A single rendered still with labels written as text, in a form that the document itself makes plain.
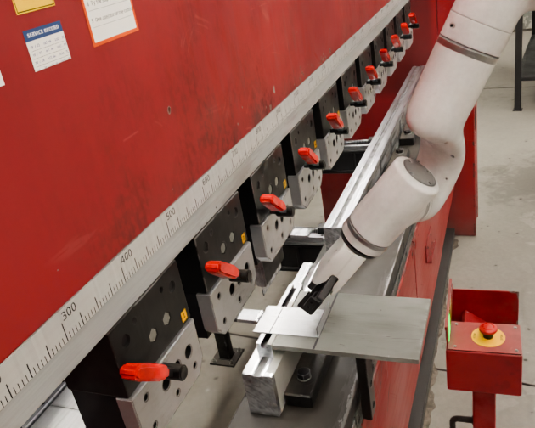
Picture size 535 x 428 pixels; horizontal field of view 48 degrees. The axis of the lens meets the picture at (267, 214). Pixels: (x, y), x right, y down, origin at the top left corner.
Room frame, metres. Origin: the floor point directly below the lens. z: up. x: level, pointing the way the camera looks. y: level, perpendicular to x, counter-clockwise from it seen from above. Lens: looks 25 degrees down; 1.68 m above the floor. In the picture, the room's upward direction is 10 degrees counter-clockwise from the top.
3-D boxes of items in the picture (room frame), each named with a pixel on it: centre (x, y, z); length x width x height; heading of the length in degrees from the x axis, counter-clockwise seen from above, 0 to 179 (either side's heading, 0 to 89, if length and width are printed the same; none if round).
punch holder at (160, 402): (0.60, 0.19, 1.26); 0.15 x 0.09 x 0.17; 156
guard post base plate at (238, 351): (2.18, 0.29, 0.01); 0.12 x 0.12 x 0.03; 66
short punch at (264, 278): (0.98, 0.01, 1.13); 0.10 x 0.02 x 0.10; 156
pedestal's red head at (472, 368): (1.12, -0.45, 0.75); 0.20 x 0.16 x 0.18; 157
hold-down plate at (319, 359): (1.00, -0.06, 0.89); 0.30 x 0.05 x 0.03; 156
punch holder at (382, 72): (1.87, -0.39, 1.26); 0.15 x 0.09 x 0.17; 156
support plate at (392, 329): (0.92, -0.12, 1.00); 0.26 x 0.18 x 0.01; 66
